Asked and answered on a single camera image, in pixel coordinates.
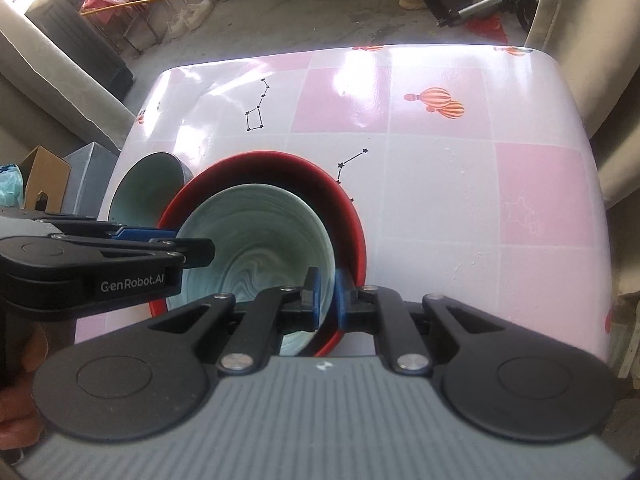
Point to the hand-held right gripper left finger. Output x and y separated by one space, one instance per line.
312 302

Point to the brown cardboard box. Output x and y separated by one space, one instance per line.
47 177

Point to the red bowl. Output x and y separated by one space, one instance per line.
352 240

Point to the pale green plastic bag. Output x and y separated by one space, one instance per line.
10 185

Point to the yellow stick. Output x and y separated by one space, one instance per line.
130 4

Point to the metal balcony railing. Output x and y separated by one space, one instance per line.
135 30

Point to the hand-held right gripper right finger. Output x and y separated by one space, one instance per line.
342 305

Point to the dark ribbed cabinet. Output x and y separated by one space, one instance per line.
75 45

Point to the grey cardboard box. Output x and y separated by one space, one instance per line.
90 180

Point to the white shoe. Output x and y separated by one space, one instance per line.
200 12
179 24

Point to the person's left hand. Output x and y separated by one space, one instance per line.
22 355

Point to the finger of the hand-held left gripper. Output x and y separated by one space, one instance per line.
142 233
150 254

